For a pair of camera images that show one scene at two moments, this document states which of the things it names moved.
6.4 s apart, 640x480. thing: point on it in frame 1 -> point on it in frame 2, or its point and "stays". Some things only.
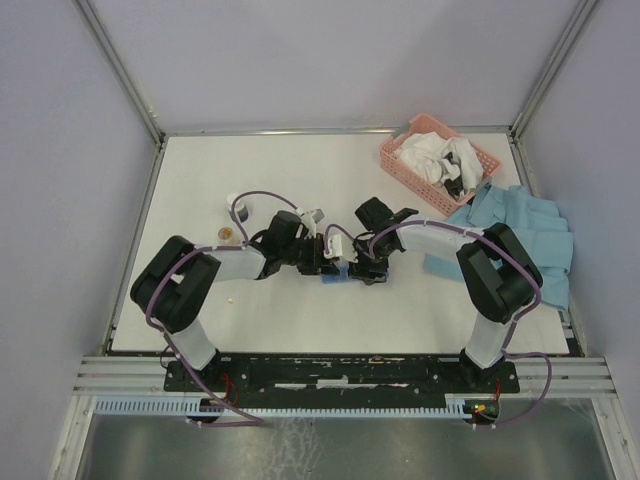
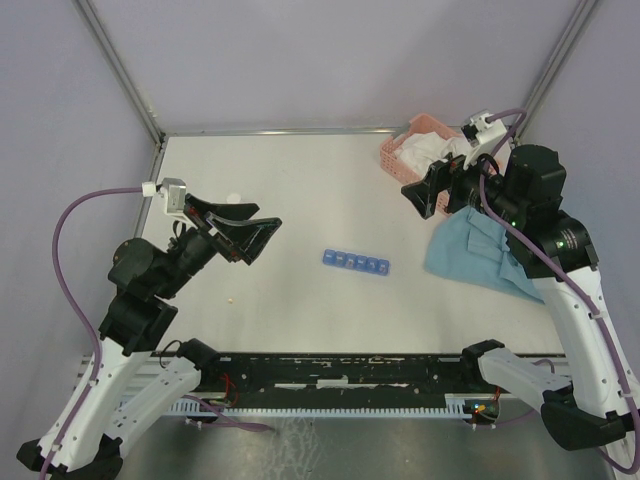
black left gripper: [318, 264] -> [248, 238]
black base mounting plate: [344, 374] stays
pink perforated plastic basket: [423, 124] stays
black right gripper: [359, 269] -> [442, 175]
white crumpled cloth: [436, 158] stays
